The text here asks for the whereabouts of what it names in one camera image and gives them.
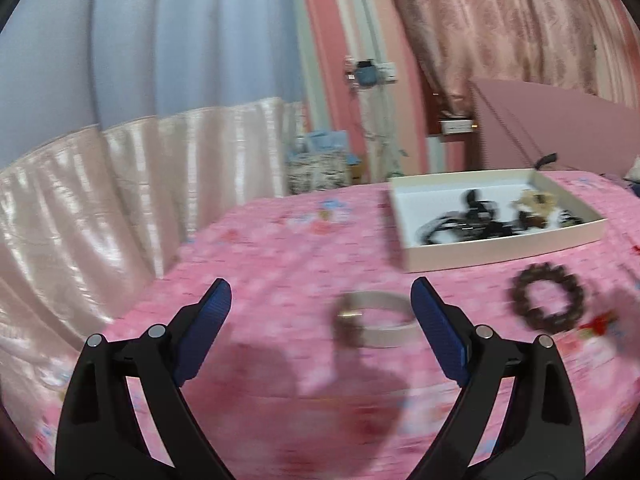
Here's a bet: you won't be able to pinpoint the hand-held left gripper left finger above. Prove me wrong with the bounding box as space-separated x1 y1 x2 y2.
54 277 236 480

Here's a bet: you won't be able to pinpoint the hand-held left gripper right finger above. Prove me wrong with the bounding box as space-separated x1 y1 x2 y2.
407 276 587 480

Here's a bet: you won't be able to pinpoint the wristwatch with beige band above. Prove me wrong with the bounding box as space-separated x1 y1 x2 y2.
332 290 418 350

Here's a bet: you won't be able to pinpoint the shallow white cardboard box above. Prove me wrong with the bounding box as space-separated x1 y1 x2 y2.
387 168 607 273

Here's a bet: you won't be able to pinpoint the black braided leather bracelet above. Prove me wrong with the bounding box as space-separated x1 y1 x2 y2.
417 212 468 246

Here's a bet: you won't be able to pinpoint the black hair claw clip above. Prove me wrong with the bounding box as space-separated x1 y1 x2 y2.
457 187 501 223

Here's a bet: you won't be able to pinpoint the small brown hair clip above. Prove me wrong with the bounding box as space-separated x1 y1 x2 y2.
517 212 551 231

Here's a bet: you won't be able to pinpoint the beige scrunchie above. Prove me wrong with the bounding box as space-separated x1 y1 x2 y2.
512 189 557 216

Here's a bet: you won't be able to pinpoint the pink floral bedsheet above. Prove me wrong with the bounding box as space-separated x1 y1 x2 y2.
0 170 640 480

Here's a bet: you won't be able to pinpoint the white satin curtain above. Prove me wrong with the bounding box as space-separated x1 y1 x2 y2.
0 100 308 411

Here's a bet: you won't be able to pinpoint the black and white floral bag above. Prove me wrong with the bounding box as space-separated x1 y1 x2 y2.
287 152 351 195

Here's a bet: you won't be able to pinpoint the white power strip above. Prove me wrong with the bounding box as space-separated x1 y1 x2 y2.
439 117 476 136

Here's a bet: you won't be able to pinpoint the light blue paper box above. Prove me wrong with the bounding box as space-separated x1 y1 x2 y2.
302 130 350 156

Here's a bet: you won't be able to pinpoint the pink headboard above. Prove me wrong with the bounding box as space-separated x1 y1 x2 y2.
469 77 640 191

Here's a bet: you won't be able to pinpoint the blue charger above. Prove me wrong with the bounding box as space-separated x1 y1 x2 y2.
355 60 380 88

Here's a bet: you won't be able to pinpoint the pale blue curtain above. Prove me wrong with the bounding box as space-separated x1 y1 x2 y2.
0 0 311 171

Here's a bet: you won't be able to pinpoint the pink patterned curtain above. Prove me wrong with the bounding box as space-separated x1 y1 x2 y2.
375 0 626 116

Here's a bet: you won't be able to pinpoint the brown wooden bead bracelet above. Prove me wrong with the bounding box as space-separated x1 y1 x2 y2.
510 262 588 335

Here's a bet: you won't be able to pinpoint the red string charm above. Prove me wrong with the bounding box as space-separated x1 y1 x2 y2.
577 310 621 337

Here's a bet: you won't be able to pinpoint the hanging white cables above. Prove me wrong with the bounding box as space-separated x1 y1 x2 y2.
357 85 403 186

